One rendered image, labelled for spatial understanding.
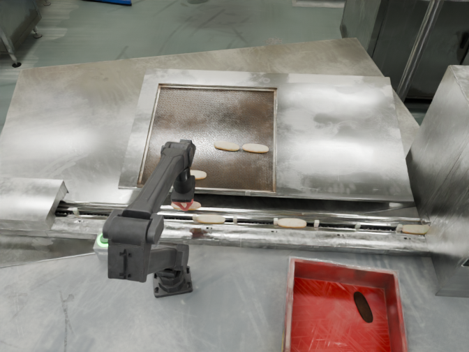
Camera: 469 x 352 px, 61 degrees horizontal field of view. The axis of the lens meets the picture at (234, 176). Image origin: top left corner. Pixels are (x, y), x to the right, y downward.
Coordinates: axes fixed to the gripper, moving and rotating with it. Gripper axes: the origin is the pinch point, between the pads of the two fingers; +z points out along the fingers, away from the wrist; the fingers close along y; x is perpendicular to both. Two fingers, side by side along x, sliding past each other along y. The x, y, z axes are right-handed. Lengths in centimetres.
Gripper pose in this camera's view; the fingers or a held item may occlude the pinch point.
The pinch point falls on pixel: (185, 204)
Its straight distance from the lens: 134.9
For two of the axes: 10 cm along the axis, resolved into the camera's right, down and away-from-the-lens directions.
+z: 0.0, 6.6, 7.5
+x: -10.0, -0.5, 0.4
